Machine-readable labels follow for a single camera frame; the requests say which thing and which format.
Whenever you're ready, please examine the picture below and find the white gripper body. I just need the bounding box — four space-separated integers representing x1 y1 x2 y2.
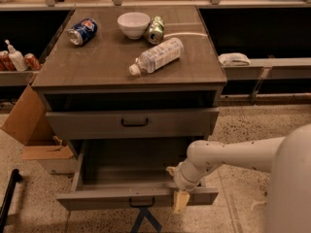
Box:
173 160 206 191

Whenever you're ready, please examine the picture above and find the grey drawer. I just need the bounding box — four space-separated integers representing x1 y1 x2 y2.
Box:
46 108 219 140
56 141 220 212

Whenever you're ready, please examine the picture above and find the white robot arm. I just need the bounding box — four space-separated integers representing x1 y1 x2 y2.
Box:
167 124 311 233

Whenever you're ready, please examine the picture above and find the grey top drawer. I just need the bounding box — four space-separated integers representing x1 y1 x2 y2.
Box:
46 108 219 140

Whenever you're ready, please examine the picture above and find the grey drawer cabinet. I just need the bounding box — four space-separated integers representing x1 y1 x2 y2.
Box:
31 5 228 167

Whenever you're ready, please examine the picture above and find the clear plastic water bottle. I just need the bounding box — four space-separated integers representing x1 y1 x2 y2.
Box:
129 38 184 76

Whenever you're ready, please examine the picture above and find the white folded cloth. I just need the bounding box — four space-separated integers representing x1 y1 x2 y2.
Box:
218 52 251 66

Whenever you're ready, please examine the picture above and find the green soda can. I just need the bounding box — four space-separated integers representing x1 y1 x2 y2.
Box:
145 16 165 45

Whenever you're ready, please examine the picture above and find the white bowl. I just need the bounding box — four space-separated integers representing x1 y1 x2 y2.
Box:
118 12 151 40

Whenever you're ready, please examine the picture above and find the cardboard box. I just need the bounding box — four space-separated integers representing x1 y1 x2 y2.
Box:
1 85 78 174

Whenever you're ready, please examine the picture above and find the black left base leg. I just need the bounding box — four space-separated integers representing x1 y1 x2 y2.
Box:
0 169 22 233

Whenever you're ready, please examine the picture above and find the blue pepsi can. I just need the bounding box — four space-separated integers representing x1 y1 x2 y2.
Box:
67 17 97 46

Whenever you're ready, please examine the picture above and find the red soda can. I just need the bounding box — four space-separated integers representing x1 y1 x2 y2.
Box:
24 53 41 71

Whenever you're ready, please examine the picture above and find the white pump bottle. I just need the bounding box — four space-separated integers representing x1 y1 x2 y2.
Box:
5 40 28 72

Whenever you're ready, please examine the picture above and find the red can at edge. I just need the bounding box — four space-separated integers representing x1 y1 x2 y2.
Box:
0 50 16 71

